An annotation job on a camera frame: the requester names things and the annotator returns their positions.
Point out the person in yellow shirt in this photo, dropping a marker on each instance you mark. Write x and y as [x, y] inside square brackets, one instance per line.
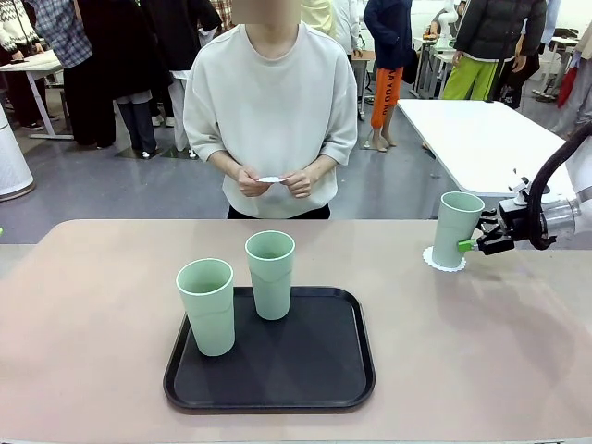
[319, 16]

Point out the person in navy top orange trousers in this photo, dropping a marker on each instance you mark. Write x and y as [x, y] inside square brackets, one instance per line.
[386, 92]

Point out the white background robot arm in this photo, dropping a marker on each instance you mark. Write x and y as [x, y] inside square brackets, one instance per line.
[447, 23]

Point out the person in beige sweater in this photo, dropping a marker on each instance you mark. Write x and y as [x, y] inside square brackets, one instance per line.
[270, 106]

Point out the person's left forearm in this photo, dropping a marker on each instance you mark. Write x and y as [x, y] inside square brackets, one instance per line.
[326, 165]

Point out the white desk with metal legs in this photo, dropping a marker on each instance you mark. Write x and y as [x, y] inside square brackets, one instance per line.
[32, 62]

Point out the light green plastic cup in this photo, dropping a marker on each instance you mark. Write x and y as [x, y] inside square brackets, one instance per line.
[208, 314]
[270, 291]
[451, 231]

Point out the person in long black coat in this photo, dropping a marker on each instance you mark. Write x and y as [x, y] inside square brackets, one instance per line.
[125, 46]

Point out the person in black puffer lime trousers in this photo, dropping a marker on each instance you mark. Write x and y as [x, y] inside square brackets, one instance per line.
[499, 23]

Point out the white scalloped paper coaster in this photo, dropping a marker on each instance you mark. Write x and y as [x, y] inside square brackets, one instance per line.
[446, 269]
[273, 179]

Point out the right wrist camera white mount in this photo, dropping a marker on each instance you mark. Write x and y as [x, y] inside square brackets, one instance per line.
[520, 189]

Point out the person's right hand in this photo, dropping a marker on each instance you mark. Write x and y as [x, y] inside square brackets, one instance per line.
[250, 182]

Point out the person's left hand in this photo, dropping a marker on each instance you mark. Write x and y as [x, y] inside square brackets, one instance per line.
[303, 182]

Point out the person in blue plaid shirt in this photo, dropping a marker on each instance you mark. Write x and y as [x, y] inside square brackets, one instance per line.
[60, 28]

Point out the person in light grey clothes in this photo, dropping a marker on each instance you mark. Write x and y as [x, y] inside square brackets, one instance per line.
[578, 102]

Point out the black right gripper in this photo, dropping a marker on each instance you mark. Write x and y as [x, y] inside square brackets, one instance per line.
[515, 222]

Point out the person in orange plaid shirt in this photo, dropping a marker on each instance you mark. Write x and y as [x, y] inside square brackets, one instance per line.
[222, 11]

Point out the person in white shirt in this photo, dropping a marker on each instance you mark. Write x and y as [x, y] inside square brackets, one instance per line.
[347, 23]

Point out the white background robot desk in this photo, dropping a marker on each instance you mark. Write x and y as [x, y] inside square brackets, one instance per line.
[430, 55]

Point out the person in black printed trousers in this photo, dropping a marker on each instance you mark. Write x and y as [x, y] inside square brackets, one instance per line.
[518, 88]

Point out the person in patterned knit sweater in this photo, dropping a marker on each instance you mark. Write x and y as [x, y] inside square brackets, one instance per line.
[14, 23]

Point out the person's right forearm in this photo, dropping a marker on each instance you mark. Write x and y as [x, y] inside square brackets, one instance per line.
[224, 164]

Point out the small wooden table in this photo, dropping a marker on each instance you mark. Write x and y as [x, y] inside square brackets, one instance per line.
[364, 54]

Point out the white cylindrical air purifier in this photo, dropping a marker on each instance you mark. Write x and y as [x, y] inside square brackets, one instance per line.
[11, 162]

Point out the black plastic serving tray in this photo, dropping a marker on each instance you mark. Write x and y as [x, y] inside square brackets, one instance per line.
[277, 370]

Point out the person in black jacket white trousers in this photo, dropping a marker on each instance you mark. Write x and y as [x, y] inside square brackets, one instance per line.
[185, 28]

